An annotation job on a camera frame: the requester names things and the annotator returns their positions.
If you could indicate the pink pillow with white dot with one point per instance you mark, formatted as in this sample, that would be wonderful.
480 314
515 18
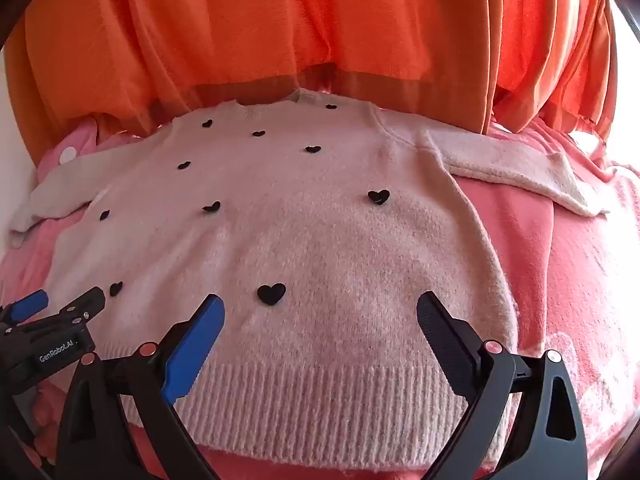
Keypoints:
82 135

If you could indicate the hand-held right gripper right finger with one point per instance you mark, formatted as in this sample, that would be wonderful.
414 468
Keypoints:
442 340

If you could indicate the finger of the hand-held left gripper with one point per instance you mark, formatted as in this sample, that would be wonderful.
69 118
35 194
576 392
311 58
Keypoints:
27 305
82 307

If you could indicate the pale pink knit sweater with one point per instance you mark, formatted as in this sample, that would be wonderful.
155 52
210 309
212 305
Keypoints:
300 240

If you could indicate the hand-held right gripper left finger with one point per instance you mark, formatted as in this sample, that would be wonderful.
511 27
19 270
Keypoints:
197 345

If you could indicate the pink blanket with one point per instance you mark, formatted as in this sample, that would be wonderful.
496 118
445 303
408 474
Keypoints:
575 270

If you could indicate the orange curtain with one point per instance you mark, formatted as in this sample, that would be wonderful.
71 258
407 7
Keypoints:
250 20

